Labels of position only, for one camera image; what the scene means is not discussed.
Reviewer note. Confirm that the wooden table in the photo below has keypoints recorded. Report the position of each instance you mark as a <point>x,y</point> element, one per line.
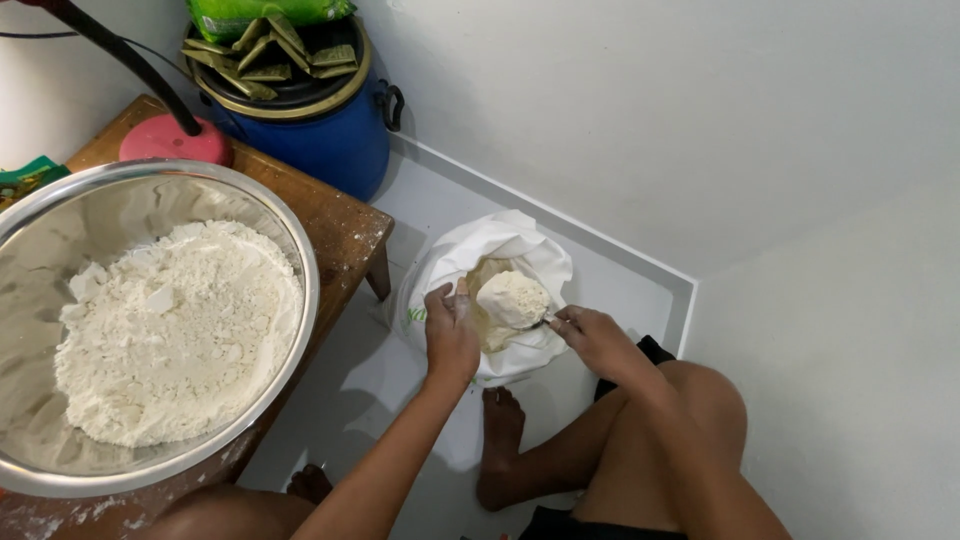
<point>337,225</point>

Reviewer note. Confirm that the green printed packet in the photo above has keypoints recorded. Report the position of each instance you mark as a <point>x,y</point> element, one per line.
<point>26,180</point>

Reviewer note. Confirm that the pile of white flour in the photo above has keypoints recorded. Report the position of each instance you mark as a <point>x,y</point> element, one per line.
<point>176,330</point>

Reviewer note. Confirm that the black fan pole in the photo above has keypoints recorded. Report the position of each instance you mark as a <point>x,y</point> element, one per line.
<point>127,60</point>

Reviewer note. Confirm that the person's left hand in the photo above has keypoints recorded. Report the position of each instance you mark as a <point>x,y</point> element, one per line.
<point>451,337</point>

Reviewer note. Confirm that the black barrel lid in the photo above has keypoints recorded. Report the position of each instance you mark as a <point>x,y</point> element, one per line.
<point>300,94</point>

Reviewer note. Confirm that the metal scoop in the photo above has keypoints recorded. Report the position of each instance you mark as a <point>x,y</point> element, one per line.
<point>540,322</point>

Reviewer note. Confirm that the white flour sack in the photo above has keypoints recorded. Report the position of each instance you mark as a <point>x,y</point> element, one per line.
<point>465,255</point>

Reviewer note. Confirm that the person's legs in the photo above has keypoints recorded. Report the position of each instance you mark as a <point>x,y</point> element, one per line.
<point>637,442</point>

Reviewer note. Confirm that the blue plastic barrel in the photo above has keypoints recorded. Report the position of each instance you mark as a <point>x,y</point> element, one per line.
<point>330,142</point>

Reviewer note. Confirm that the black shorts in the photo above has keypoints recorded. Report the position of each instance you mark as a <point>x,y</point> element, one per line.
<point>637,356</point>

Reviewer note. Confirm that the green plastic bag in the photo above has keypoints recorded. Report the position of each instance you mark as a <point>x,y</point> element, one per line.
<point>247,15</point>

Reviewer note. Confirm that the large steel mixing bowl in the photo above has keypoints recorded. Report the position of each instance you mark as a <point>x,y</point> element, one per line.
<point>45,247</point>

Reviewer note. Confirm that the heap of flour on scoop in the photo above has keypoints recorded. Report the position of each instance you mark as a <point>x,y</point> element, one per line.
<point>514,298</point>

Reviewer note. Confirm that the person's right hand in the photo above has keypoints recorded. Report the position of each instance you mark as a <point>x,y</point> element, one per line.
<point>596,341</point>

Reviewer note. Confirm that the pile of green sachets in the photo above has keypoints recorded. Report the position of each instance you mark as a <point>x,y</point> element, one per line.
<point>262,56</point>

